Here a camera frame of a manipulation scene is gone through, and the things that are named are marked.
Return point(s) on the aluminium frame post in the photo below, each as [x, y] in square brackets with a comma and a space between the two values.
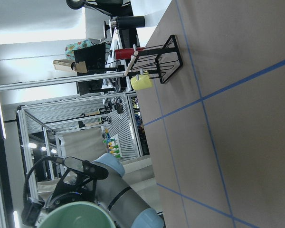
[57, 81]

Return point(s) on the black wire cup rack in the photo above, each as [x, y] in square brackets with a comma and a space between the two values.
[160, 61]

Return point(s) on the red cylinder bottle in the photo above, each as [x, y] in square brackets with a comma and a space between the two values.
[124, 53]

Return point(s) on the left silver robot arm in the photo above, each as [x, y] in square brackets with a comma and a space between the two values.
[125, 207]

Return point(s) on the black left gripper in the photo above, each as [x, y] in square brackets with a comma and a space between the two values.
[79, 188]

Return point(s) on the green plastic cup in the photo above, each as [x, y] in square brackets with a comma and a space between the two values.
[79, 214]

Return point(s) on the black cylinder bottle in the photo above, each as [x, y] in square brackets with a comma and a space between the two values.
[130, 22]

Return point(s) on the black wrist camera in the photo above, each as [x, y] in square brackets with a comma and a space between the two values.
[83, 167]

